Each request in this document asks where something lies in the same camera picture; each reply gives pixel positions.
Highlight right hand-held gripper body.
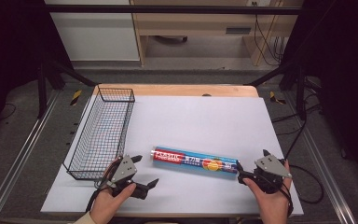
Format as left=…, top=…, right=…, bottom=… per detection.
left=245, top=154, right=293, bottom=195

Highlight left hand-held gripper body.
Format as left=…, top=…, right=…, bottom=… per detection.
left=106, top=155, right=138, bottom=198

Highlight blue foil wrap box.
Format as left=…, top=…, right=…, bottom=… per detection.
left=150, top=146, right=241, bottom=181

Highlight person's right hand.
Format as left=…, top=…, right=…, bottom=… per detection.
left=241, top=159, right=294, bottom=224

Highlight person's left hand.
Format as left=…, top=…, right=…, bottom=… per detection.
left=89, top=156, right=137, bottom=224

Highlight yellow black tape strip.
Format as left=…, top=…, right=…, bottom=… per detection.
left=70, top=90, right=84, bottom=106
left=268, top=91, right=287, bottom=105

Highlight white table mat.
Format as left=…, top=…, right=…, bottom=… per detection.
left=39, top=95, right=305, bottom=217

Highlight black metal stand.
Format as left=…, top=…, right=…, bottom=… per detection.
left=36, top=46, right=98, bottom=119
left=244, top=58, right=310, bottom=121

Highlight wooden table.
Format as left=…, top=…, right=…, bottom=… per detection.
left=39, top=83, right=305, bottom=219

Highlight black curtain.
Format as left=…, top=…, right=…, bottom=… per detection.
left=279, top=0, right=358, bottom=190
left=0, top=0, right=73, bottom=147

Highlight white cabinet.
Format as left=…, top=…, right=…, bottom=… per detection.
left=44, top=0, right=141, bottom=62

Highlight light wooden desk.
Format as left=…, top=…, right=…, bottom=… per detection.
left=130, top=0, right=304, bottom=67

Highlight black floor cable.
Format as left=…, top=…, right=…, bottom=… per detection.
left=270, top=104, right=323, bottom=161

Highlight black wire basket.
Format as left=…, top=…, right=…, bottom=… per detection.
left=62, top=87, right=136, bottom=181

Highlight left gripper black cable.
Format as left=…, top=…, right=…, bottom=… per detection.
left=85, top=178, right=110, bottom=214

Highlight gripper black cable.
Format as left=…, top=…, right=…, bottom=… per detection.
left=279, top=158, right=325, bottom=205
left=85, top=178, right=110, bottom=214

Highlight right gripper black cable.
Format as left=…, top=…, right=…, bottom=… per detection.
left=279, top=158, right=325, bottom=205

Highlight aluminium floor rail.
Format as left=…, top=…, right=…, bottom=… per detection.
left=0, top=89, right=61, bottom=224
left=283, top=92, right=357, bottom=224

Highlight hanging black cables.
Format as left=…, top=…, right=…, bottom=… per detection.
left=253, top=2, right=286, bottom=67

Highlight black horizontal frame bar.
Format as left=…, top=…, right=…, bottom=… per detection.
left=42, top=4, right=303, bottom=16

